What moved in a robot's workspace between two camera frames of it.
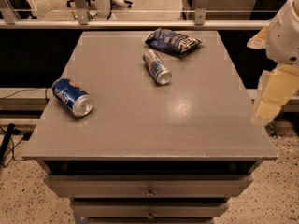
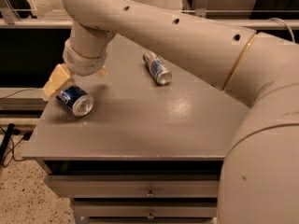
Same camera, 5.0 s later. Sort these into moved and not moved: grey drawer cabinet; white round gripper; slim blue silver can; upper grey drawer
Moved: white round gripper
Not moved: grey drawer cabinet; slim blue silver can; upper grey drawer
